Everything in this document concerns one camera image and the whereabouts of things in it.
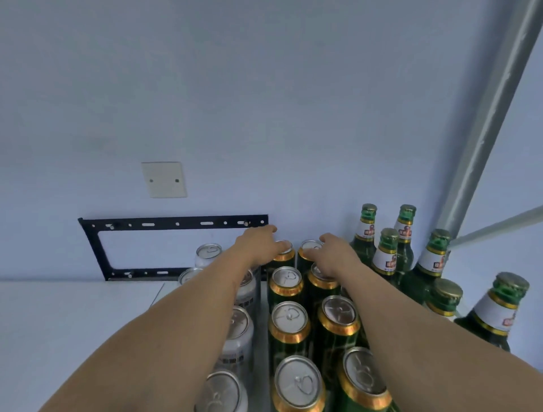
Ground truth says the person's left hand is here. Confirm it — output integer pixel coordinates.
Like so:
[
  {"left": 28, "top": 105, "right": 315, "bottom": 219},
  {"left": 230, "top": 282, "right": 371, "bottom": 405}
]
[{"left": 234, "top": 225, "right": 294, "bottom": 268}]

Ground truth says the white metal shelf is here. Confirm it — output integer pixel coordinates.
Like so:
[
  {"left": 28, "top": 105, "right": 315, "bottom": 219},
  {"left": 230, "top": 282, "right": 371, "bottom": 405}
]
[{"left": 0, "top": 0, "right": 543, "bottom": 412}]

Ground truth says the person's right hand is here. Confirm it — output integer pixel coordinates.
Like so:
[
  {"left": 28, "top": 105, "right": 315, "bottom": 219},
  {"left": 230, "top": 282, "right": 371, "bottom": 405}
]
[{"left": 302, "top": 232, "right": 364, "bottom": 281}]

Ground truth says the person's right forearm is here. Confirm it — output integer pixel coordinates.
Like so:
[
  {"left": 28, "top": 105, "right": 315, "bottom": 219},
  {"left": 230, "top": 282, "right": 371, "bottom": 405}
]
[{"left": 339, "top": 263, "right": 543, "bottom": 412}]

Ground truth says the white blank wall plate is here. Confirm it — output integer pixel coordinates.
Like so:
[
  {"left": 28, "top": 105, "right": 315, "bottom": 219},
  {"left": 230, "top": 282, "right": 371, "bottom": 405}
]
[{"left": 141, "top": 161, "right": 188, "bottom": 199}]

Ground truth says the black metal wall bracket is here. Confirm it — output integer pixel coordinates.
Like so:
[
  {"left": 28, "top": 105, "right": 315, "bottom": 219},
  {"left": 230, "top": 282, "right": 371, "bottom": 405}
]
[{"left": 77, "top": 214, "right": 269, "bottom": 282}]

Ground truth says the person's left forearm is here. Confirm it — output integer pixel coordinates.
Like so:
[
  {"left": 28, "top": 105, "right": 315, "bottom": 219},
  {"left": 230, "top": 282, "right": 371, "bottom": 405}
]
[{"left": 40, "top": 248, "right": 260, "bottom": 412}]

